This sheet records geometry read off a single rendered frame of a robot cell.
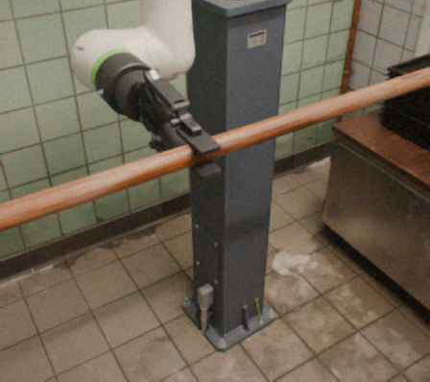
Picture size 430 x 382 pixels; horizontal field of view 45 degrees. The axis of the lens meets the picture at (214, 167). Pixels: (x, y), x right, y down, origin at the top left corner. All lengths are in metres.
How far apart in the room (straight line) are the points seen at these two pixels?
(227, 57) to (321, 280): 1.19
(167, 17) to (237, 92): 0.43
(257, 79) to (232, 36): 0.16
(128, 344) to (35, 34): 1.12
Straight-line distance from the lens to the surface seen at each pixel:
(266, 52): 1.35
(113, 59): 0.86
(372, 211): 2.03
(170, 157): 0.66
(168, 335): 1.98
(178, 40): 0.97
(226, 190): 1.47
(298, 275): 2.19
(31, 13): 1.83
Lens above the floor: 1.56
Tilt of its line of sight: 35 degrees down
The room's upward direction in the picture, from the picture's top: straight up
